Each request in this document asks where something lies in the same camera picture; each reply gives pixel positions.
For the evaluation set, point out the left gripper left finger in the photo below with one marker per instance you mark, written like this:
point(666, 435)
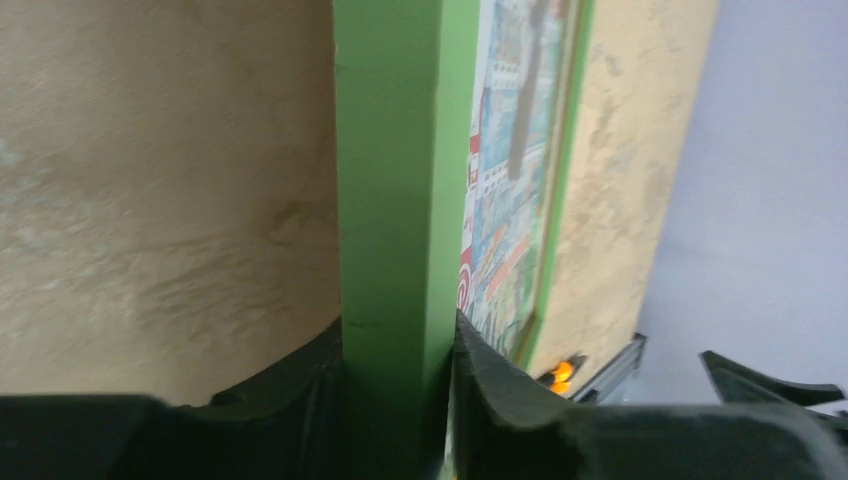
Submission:
point(285, 422)

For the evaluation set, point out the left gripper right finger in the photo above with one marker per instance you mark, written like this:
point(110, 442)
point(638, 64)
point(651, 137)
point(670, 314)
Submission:
point(504, 424)

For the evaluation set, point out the colourful printed photo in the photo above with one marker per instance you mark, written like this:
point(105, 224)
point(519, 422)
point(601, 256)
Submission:
point(519, 60)

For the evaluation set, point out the green picture frame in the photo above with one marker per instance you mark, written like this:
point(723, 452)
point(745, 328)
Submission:
point(403, 75)

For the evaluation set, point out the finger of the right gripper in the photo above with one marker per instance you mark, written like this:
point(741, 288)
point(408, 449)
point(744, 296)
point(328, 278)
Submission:
point(736, 383)

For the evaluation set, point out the aluminium frame rail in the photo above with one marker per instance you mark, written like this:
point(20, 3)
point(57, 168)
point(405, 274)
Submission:
point(609, 386)

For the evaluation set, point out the orange black pliers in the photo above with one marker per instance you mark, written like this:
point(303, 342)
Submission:
point(559, 379)

